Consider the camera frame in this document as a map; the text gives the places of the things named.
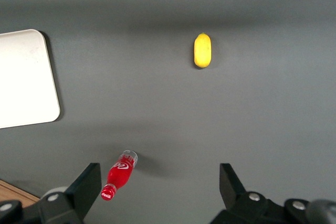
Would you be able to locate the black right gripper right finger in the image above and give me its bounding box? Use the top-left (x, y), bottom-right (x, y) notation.
top-left (209, 163), bottom-right (290, 224)

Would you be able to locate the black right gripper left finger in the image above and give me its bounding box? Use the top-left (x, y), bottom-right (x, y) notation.
top-left (38, 163), bottom-right (102, 224)

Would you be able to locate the cream rectangular tray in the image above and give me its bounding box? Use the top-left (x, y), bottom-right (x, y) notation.
top-left (0, 28), bottom-right (61, 130)

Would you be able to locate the red cola bottle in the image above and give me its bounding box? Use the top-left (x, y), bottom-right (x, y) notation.
top-left (100, 150), bottom-right (139, 201)

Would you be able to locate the yellow lemon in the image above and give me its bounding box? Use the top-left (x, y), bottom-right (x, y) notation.
top-left (193, 33), bottom-right (213, 69)

